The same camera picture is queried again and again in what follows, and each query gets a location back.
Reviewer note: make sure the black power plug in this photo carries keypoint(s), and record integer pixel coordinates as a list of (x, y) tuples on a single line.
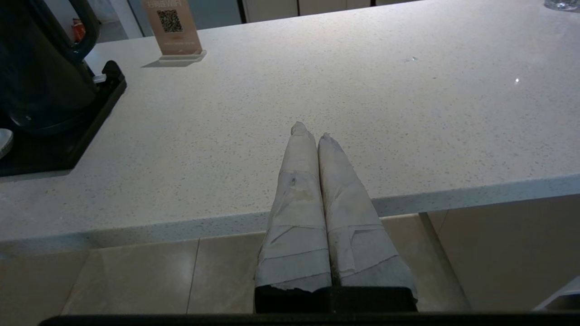
[(113, 72)]

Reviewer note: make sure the black rectangular serving tray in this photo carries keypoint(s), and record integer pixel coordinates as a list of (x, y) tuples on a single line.
[(68, 145)]

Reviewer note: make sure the white round saucer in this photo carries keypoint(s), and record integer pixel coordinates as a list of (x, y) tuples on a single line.
[(4, 144)]

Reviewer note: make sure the black electric kettle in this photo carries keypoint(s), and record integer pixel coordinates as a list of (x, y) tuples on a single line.
[(41, 68)]

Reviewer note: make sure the grey kitchen base cabinet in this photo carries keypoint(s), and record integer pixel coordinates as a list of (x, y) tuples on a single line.
[(317, 4)]

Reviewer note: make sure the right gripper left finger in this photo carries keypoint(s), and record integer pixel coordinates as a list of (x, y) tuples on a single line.
[(299, 217)]

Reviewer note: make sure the clear water bottle red cap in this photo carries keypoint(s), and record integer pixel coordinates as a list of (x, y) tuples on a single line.
[(562, 3)]

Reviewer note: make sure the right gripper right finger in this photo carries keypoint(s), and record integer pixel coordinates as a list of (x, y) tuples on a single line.
[(353, 226)]

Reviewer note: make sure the red bag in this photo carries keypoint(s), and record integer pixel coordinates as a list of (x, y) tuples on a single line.
[(79, 31)]

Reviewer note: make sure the acrylic QR code sign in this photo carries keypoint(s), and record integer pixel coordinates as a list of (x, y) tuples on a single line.
[(174, 31)]

